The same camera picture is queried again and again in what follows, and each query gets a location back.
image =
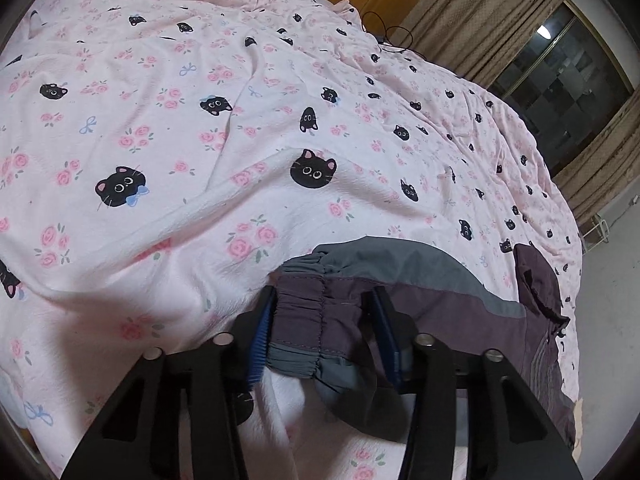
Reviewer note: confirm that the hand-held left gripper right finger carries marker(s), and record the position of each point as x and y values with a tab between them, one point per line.
387	345

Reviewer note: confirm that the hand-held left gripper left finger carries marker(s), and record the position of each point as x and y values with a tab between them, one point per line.
261	345

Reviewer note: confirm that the pink cat print blanket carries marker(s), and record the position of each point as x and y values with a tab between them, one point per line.
200	135

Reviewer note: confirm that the purple grey hooded jacket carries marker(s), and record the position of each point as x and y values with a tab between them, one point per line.
450	300

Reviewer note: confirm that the dark glass window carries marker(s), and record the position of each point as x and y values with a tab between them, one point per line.
565	75

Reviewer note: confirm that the white shelf cart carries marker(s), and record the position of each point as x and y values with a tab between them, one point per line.
603	227

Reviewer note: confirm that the beige red printed garment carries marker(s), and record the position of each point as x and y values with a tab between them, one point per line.
579	410

